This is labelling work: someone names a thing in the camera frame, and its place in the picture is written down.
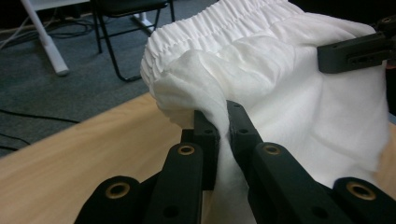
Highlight white floor cables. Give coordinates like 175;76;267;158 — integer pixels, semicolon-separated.
0;22;32;50

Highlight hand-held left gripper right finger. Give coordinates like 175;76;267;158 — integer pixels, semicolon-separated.
226;100;264;179

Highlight black folding chair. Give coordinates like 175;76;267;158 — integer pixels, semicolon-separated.
90;0;176;83

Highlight white desk frame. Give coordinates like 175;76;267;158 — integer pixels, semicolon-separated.
20;0;157;77

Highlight black floor cables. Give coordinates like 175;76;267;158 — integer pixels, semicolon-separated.
0;17;96;152

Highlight white pants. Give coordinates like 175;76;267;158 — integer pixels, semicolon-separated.
139;0;392;224

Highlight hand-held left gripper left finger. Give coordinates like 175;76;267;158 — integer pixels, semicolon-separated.
181;110;220;191

